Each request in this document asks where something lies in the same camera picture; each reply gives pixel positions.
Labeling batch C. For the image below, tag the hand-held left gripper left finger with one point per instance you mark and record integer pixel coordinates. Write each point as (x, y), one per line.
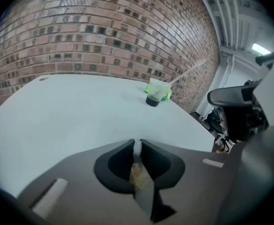
(80, 184)

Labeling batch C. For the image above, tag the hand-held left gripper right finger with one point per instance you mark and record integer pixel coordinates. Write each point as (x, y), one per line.
(193, 184)

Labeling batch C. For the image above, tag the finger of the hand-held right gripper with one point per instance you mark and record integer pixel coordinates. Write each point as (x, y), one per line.
(256, 167)

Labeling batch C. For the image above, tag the white round table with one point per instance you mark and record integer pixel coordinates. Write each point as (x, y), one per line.
(68, 114)

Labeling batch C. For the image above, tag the black office chair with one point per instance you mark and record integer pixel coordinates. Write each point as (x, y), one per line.
(235, 116)

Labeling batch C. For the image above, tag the small cup of dark liquid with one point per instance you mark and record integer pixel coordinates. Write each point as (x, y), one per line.
(153, 99)

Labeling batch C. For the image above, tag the green packet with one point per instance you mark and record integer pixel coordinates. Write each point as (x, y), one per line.
(167, 94)

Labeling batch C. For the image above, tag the long white stick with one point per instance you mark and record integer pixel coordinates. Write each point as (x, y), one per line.
(188, 71)

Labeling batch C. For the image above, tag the ceiling lamp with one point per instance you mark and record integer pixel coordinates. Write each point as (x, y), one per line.
(261, 49)

